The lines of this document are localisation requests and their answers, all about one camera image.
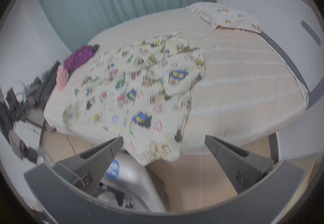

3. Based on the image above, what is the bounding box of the purple satin garment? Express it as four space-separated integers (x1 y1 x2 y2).
63 45 100 70

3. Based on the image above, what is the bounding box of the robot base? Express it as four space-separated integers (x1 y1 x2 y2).
97 151 167 213

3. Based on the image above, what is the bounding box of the pink garment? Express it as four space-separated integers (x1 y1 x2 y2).
56 64 69 90

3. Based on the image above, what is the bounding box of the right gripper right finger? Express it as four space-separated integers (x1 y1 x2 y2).
205 135 275 195

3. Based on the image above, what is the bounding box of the white printed pyjama top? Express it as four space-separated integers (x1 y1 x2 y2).
62 31 207 166

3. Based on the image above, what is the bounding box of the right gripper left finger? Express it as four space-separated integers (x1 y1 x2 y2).
52 136 124 193

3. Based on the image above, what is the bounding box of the white printed pillow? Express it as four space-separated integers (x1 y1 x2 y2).
186 2 262 33

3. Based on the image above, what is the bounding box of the bed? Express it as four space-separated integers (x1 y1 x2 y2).
43 0 324 155

